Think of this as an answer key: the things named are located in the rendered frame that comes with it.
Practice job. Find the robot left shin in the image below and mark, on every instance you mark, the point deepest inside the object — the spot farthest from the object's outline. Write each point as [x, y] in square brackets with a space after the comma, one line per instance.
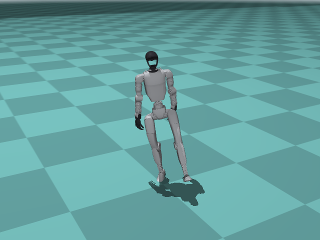
[182, 157]

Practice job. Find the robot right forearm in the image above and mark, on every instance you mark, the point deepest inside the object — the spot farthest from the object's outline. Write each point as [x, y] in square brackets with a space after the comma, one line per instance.
[138, 107]

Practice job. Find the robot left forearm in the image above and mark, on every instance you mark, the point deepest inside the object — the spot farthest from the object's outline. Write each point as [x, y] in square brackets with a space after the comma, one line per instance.
[173, 100]

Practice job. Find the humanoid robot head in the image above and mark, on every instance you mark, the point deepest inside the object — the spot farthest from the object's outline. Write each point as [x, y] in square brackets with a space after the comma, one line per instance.
[150, 56]

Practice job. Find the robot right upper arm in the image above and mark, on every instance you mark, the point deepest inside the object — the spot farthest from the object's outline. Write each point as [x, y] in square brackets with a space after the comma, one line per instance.
[138, 87]

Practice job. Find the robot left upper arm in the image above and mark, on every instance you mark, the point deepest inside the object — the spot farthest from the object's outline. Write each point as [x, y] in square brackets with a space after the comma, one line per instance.
[170, 81]

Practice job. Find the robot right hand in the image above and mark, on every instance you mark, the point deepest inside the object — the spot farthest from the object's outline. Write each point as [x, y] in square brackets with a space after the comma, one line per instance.
[138, 122]

